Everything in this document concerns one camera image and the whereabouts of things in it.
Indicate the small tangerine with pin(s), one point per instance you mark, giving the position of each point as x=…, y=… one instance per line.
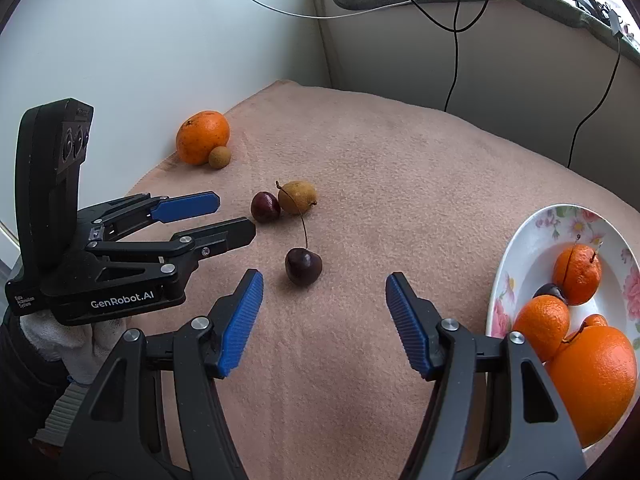
x=542, y=327

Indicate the floral white plate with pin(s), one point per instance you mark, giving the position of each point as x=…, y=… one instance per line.
x=530, y=260

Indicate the person's left hand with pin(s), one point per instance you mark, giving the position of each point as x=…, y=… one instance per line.
x=75, y=347

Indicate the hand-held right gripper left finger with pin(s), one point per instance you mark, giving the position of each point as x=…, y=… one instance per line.
x=245, y=320

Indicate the grey-green sill cloth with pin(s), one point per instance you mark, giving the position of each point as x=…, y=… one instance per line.
x=525, y=0

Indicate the brown longan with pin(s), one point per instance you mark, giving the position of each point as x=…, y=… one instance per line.
x=220, y=157

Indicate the orange with dark split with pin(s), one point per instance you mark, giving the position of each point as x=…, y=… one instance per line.
x=577, y=275

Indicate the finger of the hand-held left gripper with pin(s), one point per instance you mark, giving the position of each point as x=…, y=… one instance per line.
x=225, y=235
x=190, y=205

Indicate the small oval kumquat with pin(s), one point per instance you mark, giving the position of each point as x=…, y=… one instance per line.
x=595, y=320

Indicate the black folding stand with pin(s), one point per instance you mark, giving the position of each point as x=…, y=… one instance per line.
x=600, y=10

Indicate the yellow-brown loquat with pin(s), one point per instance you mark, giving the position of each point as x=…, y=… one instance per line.
x=300, y=195

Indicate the large orange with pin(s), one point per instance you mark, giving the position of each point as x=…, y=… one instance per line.
x=202, y=137

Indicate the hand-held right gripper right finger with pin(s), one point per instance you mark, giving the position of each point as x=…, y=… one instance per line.
x=405, y=320

